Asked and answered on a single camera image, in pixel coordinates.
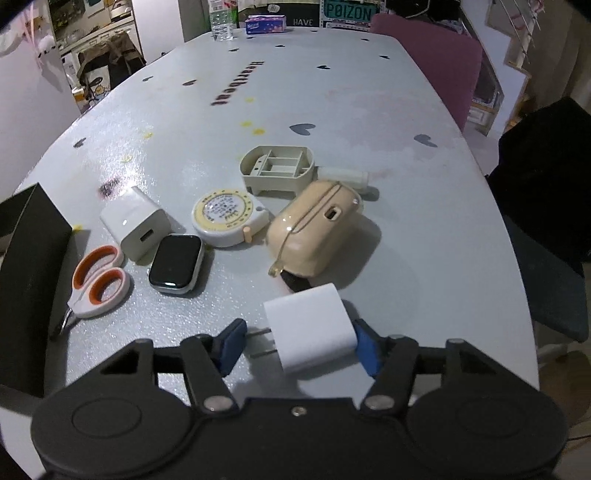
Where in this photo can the black storage box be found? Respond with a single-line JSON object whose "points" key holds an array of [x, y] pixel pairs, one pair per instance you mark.
{"points": [[27, 277]]}

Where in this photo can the white and orange scissors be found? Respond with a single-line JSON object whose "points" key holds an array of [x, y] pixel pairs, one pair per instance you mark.
{"points": [[87, 310]]}

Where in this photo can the small white square object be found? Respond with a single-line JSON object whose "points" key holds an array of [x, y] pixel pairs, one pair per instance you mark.
{"points": [[272, 184]]}

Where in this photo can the pink chair back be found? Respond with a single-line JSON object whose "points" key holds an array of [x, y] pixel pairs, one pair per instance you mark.
{"points": [[438, 60]]}

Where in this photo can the large white charger block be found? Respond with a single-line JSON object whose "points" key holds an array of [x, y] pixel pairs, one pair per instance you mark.
{"points": [[134, 221]]}

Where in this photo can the duck print tote bag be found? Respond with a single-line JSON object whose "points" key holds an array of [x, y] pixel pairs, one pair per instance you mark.
{"points": [[108, 64]]}

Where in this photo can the beige earbud case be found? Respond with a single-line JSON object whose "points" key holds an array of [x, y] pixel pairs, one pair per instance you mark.
{"points": [[309, 230]]}

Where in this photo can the round white tape measure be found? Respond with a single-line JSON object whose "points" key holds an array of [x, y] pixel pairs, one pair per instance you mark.
{"points": [[224, 214]]}

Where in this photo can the black chair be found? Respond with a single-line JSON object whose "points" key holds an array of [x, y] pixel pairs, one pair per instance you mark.
{"points": [[545, 175]]}

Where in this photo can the small white plug charger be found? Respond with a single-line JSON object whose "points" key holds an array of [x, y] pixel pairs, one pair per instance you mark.
{"points": [[309, 327]]}

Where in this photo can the white tube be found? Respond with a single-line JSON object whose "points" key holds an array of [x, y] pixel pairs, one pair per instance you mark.
{"points": [[344, 177]]}

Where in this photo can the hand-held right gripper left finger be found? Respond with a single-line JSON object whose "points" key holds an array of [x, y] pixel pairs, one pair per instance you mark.
{"points": [[232, 347]]}

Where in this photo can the purple tissue pack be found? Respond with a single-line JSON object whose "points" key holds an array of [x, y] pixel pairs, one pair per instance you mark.
{"points": [[265, 25]]}

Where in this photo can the teal license plate sign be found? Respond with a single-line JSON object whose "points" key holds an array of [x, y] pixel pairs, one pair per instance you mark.
{"points": [[346, 11]]}

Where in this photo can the black round device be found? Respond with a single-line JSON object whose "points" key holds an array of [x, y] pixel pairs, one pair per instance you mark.
{"points": [[175, 263]]}

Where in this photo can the dark blue chair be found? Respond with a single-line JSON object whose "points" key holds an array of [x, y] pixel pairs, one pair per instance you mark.
{"points": [[554, 300]]}

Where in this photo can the clear water bottle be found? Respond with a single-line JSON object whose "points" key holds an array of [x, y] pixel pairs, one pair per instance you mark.
{"points": [[221, 23]]}

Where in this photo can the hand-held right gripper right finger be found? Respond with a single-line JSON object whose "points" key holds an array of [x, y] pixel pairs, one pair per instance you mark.
{"points": [[367, 350]]}

